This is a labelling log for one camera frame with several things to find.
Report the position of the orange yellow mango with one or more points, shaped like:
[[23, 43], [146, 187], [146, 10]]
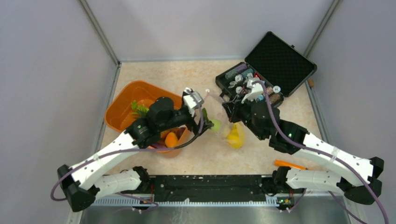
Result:
[[171, 140]]

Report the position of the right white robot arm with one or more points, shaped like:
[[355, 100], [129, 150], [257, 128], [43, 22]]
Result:
[[356, 178]]

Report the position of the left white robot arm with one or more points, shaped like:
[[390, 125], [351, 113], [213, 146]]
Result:
[[86, 181]]

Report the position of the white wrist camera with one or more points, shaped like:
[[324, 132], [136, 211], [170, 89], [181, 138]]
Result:
[[255, 89], [192, 99]]

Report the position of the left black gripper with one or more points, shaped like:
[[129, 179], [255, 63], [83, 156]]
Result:
[[198, 129]]

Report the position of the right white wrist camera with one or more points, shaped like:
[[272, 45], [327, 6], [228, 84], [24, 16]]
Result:
[[255, 89]]

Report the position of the clear zip top bag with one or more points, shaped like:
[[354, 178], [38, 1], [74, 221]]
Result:
[[214, 102]]

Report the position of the orange pineapple toy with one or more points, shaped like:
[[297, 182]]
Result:
[[138, 109]]

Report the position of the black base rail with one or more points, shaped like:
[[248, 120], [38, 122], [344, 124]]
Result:
[[211, 188]]

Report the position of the black open carrying case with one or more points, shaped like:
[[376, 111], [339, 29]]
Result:
[[282, 68]]

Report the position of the yellow bell pepper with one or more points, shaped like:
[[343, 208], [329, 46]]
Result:
[[236, 137]]

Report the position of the orange plastic basket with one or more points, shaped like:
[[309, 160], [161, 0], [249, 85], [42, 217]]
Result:
[[120, 113]]

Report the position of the orange carrot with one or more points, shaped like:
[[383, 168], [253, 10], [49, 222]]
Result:
[[280, 163]]

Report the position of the white radish with leaves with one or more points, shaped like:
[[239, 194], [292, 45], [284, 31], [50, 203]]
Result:
[[221, 125]]

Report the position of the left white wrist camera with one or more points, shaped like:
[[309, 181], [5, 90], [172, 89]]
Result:
[[192, 99]]

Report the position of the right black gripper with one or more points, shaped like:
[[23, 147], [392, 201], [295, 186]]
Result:
[[232, 108]]

